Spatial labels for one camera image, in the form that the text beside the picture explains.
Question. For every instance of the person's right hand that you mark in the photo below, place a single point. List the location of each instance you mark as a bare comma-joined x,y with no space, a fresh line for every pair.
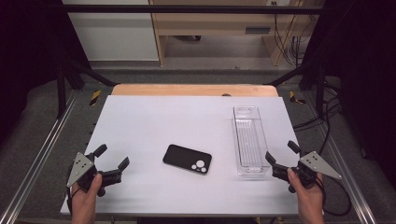
306,196

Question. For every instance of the white cabinet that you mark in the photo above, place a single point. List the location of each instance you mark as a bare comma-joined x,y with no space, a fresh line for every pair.
115,34

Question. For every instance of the black frame crossbar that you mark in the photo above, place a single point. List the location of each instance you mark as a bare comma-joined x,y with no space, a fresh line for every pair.
186,9

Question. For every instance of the aluminium rail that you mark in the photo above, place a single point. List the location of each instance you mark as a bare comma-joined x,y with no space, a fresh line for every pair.
345,174
37,155

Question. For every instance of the light wooden desk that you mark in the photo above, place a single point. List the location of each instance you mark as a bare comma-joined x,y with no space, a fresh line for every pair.
211,21

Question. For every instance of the black metal stand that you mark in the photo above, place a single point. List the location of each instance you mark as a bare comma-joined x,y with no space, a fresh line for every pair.
320,90
61,93

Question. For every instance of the person's left hand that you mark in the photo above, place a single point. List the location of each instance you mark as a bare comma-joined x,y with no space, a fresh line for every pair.
85,196

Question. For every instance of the wooden table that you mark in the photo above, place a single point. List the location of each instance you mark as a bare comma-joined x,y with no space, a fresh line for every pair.
186,89

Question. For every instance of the clear plastic storage box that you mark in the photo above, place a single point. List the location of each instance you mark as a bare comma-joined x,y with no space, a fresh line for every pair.
250,140

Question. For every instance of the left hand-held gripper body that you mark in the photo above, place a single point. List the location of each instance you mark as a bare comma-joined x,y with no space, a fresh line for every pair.
81,168

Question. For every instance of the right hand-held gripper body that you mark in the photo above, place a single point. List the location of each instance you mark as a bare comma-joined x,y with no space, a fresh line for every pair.
314,165

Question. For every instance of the white board sheet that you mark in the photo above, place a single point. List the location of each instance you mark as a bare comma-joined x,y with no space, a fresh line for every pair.
149,130

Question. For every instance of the black phone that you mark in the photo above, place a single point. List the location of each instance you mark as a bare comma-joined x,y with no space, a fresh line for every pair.
187,158

